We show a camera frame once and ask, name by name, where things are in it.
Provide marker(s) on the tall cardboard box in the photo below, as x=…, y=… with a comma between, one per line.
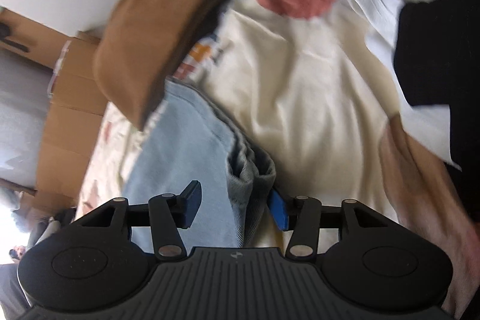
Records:
x=37, y=42

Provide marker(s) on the cream bear print bed sheet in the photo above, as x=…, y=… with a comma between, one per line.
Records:
x=300, y=98

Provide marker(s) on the brown folded cloth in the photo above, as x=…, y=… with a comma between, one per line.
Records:
x=142, y=42

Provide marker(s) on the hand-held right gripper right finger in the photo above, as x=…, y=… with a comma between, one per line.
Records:
x=279, y=209

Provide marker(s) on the white cloth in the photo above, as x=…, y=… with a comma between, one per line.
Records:
x=375, y=12

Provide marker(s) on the dark cloth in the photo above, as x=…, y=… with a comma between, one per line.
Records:
x=438, y=61

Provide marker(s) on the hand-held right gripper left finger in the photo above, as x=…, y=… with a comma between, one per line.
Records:
x=193, y=205

